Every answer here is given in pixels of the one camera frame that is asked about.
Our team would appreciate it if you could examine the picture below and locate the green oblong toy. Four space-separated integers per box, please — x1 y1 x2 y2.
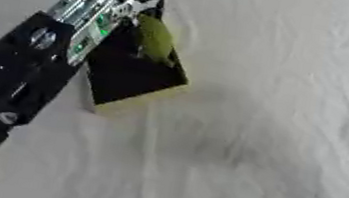
127 13 184 69

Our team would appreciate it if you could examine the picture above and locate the cardboard box with black inside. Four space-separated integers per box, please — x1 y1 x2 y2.
74 5 201 130

